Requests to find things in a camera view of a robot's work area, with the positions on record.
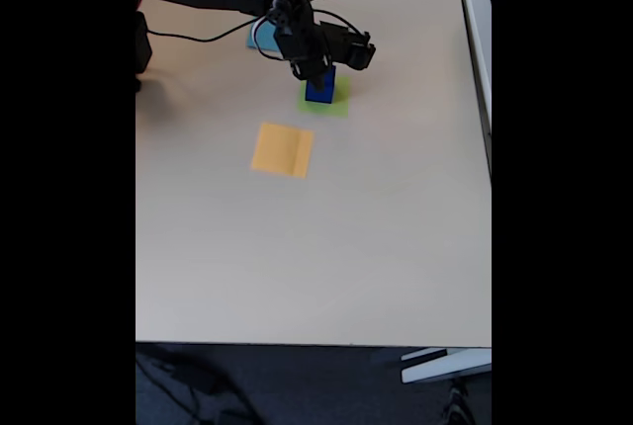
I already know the green paper square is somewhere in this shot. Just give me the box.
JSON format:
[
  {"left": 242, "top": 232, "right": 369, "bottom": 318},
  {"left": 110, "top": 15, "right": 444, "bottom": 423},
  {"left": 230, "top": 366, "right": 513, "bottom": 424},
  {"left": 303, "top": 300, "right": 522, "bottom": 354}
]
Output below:
[{"left": 295, "top": 70, "right": 352, "bottom": 119}]

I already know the white neighbouring desk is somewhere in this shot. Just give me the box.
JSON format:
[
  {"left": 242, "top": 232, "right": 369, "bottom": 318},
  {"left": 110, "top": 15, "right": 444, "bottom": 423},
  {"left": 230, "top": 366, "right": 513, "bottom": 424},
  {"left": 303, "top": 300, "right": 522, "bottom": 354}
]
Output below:
[{"left": 453, "top": 0, "right": 493, "bottom": 182}]

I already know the white table foot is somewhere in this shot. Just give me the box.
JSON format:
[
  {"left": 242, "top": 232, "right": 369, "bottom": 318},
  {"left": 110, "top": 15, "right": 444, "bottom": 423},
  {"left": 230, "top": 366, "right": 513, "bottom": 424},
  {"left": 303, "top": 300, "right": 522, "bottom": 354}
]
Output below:
[{"left": 400, "top": 346, "right": 493, "bottom": 384}]

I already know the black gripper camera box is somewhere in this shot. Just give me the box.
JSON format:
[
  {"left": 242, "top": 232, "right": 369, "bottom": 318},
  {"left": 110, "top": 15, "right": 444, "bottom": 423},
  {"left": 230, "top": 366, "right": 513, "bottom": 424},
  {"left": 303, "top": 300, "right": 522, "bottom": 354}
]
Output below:
[{"left": 318, "top": 20, "right": 377, "bottom": 72}]

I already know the large blue cube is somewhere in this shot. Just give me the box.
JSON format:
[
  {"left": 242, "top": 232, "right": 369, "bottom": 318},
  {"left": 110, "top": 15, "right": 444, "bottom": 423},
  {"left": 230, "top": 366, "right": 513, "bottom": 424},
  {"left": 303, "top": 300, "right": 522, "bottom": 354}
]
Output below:
[{"left": 304, "top": 64, "right": 338, "bottom": 104}]

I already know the orange paper square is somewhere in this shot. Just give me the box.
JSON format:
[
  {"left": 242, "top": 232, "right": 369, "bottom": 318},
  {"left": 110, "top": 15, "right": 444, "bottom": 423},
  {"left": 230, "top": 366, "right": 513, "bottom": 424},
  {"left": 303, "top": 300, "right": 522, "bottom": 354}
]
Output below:
[{"left": 249, "top": 122, "right": 316, "bottom": 180}]

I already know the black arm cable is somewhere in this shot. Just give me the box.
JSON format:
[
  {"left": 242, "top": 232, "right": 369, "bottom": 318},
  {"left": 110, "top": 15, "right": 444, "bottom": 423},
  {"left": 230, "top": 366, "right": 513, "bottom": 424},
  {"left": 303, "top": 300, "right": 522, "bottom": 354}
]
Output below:
[{"left": 146, "top": 0, "right": 370, "bottom": 44}]

